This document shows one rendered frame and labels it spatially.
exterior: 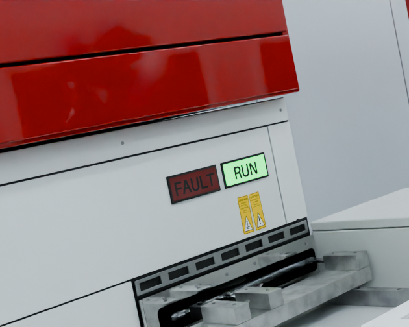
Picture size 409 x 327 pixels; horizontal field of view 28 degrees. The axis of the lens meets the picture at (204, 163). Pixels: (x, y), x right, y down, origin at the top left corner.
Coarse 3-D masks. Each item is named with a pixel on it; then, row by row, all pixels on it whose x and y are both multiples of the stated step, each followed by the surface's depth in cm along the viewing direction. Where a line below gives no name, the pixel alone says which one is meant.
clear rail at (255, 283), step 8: (296, 264) 156; (304, 264) 157; (272, 272) 152; (280, 272) 153; (288, 272) 154; (256, 280) 149; (264, 280) 150; (232, 288) 145; (240, 288) 146; (216, 296) 142; (224, 296) 143; (192, 304) 138; (176, 312) 136; (184, 312) 136
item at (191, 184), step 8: (184, 176) 142; (192, 176) 143; (200, 176) 144; (208, 176) 146; (216, 176) 147; (176, 184) 140; (184, 184) 142; (192, 184) 143; (200, 184) 144; (208, 184) 145; (216, 184) 147; (176, 192) 140; (184, 192) 141; (192, 192) 143; (200, 192) 144; (176, 200) 140
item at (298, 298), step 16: (320, 272) 154; (336, 272) 151; (352, 272) 148; (368, 272) 151; (288, 288) 146; (304, 288) 144; (320, 288) 142; (336, 288) 145; (352, 288) 148; (288, 304) 136; (304, 304) 139; (256, 320) 131; (272, 320) 133
